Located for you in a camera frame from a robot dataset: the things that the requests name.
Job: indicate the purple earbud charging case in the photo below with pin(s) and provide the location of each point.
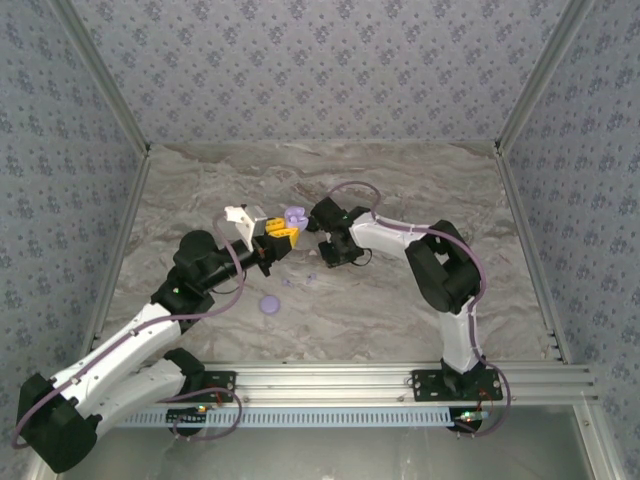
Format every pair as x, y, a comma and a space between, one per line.
295, 216

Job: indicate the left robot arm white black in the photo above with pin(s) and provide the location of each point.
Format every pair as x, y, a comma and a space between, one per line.
125, 335

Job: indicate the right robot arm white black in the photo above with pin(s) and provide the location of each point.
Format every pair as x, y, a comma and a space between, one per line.
380, 240

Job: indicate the round purple disc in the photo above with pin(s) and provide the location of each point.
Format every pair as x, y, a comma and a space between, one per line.
270, 305

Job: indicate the small controller board with LED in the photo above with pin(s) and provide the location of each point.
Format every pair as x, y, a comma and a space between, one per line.
187, 416
470, 417

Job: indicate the grey sheet metal panel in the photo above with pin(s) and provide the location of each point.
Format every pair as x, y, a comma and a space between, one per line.
350, 455

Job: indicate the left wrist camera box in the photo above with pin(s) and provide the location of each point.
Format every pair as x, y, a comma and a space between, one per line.
245, 220

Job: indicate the aluminium table side rail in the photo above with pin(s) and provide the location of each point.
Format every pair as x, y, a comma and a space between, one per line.
531, 250
122, 240

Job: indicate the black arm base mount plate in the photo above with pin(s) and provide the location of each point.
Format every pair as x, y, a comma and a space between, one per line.
425, 385
222, 387

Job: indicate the wide slotted aluminium rail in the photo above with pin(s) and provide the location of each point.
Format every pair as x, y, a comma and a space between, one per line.
325, 385

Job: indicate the aluminium frame corner post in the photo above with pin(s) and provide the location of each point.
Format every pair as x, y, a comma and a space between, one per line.
542, 75
104, 75

